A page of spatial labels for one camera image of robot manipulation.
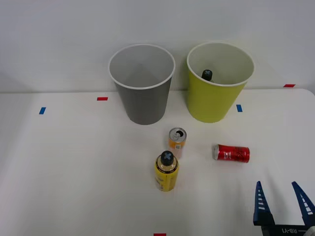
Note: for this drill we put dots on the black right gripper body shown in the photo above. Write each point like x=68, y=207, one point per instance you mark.
x=290, y=230

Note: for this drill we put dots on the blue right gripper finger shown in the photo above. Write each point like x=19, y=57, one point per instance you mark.
x=306, y=205
x=262, y=211

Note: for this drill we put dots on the green bottle with black cap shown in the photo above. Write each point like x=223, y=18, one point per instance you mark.
x=207, y=74

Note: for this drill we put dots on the red drink can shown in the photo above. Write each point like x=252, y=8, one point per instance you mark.
x=231, y=153

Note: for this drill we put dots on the yellow bottle with black cap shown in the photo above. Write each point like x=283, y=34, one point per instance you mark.
x=166, y=175

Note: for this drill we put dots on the orange drink can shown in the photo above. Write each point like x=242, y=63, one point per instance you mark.
x=176, y=141

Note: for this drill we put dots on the yellow-green plastic waste bin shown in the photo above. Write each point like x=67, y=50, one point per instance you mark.
x=211, y=100

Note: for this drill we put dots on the grey plastic waste bin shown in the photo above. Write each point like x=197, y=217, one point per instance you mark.
x=144, y=105

